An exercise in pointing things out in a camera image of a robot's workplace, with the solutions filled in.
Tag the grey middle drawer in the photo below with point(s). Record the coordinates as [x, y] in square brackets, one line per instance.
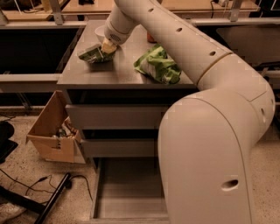
[120, 148]

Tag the wooden back table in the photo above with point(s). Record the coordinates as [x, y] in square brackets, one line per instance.
[103, 7]

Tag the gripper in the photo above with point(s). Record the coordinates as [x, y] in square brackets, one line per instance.
[115, 35]

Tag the grey drawer cabinet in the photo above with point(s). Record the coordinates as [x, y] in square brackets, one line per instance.
[116, 83]

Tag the grey right side table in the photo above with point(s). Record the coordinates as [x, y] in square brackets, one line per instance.
[255, 60]

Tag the grey top drawer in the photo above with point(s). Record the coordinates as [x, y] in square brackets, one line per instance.
[115, 117]

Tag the white ceramic bowl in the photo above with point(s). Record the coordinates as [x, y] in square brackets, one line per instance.
[99, 33]

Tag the red soda can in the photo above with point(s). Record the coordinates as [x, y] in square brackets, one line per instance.
[150, 39]

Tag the open grey bottom drawer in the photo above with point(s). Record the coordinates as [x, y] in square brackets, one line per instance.
[128, 190]

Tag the crumpled light green chip bag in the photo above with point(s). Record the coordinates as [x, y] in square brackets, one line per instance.
[156, 64]

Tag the green jalapeno chip bag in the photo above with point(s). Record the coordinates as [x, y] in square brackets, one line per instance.
[95, 54]

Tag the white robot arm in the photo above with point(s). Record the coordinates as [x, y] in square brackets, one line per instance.
[204, 139]

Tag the brown cardboard box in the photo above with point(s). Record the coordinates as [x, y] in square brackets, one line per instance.
[53, 135]

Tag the black chair base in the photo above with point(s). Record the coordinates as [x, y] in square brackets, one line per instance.
[7, 146]

